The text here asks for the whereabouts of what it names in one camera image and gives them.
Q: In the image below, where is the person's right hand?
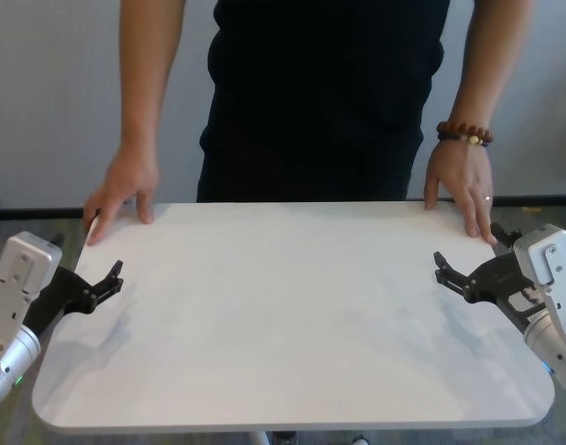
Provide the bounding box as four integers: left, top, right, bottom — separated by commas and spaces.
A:
83, 141, 161, 246

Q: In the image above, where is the person's bare right forearm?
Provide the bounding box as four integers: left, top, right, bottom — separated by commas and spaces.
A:
119, 0, 181, 154

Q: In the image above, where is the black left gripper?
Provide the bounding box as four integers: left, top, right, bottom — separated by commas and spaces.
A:
22, 234, 125, 342

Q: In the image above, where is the person's left hand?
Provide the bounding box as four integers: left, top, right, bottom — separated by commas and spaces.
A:
423, 138, 499, 246

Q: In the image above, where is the brown wooden bead bracelet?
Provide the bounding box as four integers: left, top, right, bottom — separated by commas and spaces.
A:
436, 121, 495, 143

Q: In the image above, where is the person's body in black clothes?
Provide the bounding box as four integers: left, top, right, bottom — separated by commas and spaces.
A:
197, 0, 451, 204

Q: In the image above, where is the dark bead bracelet yellow bead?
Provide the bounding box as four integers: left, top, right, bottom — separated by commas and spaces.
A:
438, 132, 491, 148

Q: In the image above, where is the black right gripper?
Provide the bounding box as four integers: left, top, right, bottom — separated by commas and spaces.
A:
432, 222, 551, 333

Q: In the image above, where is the person's bare left forearm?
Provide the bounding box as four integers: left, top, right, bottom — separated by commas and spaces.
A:
438, 0, 528, 131

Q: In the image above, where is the white pedestal table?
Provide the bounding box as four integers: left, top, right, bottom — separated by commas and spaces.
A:
31, 199, 557, 445

